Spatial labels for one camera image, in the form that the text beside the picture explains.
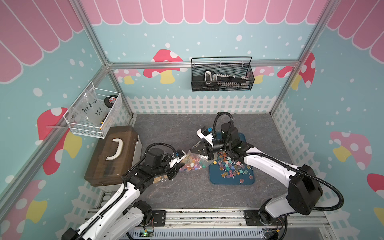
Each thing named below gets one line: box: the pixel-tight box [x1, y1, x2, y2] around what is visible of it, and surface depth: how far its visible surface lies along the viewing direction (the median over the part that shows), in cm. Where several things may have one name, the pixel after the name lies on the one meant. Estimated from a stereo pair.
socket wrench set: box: [203, 70, 249, 89], surface depth 91 cm
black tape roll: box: [104, 96, 117, 109], surface depth 82 cm
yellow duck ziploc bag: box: [179, 150, 213, 172], surface depth 79 cm
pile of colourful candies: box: [213, 151, 254, 185], surface depth 91 cm
